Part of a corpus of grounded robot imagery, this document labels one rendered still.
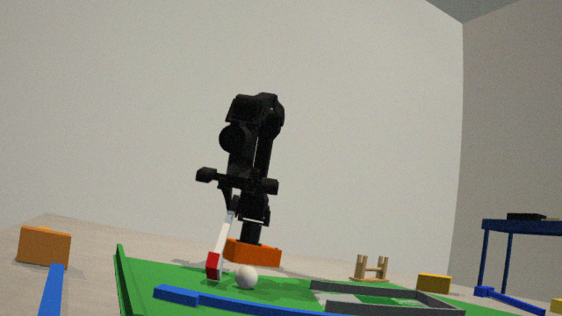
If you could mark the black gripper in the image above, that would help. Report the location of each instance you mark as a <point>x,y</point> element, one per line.
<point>267,185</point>

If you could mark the green mat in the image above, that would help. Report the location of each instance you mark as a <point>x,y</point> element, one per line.
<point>271,290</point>

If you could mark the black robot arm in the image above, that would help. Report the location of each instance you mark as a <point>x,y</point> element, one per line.
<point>251,116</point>

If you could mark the white golf ball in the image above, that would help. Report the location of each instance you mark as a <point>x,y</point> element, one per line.
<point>246,277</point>

